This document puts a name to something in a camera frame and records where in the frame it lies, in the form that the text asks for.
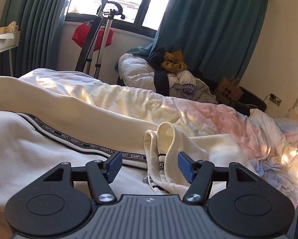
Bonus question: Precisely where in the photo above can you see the mustard yellow garment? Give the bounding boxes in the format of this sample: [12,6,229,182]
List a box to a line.
[161,50,188,71]

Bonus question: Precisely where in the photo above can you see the tissue box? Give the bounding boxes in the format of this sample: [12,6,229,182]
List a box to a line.
[0,21,20,34]

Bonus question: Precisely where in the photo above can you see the brown paper bag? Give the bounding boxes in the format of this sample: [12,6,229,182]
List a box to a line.
[214,77,244,105]

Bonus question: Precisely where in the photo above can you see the pastel tie-dye bed blanket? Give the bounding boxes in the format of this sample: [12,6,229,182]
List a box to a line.
[17,68,298,205]

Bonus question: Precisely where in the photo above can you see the teal curtain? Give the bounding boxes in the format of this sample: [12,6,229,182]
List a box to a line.
[1,0,76,76]
[133,0,269,85]

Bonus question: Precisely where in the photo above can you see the cream pants with striped trim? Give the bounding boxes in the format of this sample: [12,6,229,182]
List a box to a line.
[0,75,259,219]

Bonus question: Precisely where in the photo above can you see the metal garment stand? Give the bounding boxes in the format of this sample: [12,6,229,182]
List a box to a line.
[75,0,126,79]

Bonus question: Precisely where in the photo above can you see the dark garment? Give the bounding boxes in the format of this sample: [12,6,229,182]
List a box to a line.
[149,52,169,96]

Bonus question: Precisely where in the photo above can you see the white duvet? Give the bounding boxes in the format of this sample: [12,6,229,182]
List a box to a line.
[118,53,159,92]

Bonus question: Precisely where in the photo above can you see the black chair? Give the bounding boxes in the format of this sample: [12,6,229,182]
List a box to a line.
[235,86,268,116]

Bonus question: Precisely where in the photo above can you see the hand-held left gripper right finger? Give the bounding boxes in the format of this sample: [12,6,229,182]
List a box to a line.
[177,151,258,204]

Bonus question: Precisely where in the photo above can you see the white dresser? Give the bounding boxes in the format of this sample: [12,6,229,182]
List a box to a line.
[0,31,21,77]

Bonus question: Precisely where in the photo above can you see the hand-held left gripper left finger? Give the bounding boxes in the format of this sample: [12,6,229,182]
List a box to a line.
[43,151,122,203]

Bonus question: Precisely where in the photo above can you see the grey white garment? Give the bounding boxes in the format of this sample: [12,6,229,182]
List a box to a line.
[169,70,218,104]

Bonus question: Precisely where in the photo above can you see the wall socket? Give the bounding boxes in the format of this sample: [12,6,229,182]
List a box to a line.
[268,93,283,106]

